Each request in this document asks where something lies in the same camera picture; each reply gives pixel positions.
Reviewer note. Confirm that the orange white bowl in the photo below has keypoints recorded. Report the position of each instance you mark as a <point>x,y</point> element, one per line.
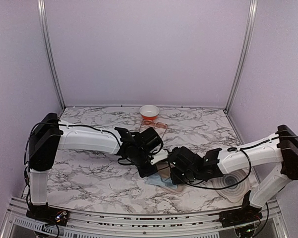
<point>149,112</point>

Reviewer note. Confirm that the left aluminium frame post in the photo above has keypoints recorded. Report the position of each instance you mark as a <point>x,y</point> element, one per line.
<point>49,53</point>

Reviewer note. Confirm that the pink transparent sunglasses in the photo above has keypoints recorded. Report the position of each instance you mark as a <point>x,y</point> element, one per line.
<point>159,127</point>

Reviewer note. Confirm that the pink soft glasses case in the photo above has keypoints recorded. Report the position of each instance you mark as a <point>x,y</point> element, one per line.
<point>164,172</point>

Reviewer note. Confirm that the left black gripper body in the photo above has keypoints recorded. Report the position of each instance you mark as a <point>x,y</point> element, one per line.
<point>144,172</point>

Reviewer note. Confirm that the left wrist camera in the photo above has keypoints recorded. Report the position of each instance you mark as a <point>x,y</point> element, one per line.
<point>160,156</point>

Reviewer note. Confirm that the grey swirl ceramic plate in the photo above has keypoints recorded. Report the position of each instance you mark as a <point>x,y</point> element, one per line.
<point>236,189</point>

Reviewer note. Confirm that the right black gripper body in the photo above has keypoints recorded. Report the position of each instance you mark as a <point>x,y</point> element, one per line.
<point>188,176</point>

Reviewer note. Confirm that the front aluminium rail base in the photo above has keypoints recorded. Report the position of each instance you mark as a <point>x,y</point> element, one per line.
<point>85,224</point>

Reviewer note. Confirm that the right aluminium frame post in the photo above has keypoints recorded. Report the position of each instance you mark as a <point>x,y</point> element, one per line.
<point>243,54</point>

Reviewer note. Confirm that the aluminium frame post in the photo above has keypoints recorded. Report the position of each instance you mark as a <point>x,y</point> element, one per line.
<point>49,53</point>
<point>243,54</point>

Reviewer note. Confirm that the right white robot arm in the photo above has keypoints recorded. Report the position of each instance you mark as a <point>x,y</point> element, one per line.
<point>280,148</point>

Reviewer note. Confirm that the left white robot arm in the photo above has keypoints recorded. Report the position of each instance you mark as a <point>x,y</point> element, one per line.
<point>141,149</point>

